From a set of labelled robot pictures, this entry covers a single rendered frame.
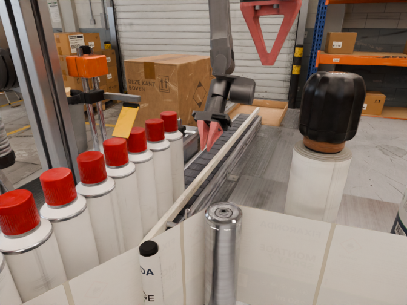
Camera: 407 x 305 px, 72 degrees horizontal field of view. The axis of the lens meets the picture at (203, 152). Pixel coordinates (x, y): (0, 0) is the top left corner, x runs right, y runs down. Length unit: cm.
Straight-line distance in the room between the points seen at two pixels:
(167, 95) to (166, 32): 402
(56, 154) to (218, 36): 51
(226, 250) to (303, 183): 20
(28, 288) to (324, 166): 39
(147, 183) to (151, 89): 64
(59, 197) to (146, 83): 78
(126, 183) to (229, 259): 20
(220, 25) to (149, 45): 438
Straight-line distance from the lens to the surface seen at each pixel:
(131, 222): 47
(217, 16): 83
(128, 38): 534
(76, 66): 47
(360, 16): 484
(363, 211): 69
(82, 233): 38
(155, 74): 105
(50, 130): 50
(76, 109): 307
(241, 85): 78
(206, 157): 83
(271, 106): 157
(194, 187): 62
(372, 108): 424
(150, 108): 110
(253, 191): 67
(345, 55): 397
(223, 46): 80
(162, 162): 50
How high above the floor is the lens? 124
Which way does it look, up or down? 25 degrees down
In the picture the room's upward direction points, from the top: straight up
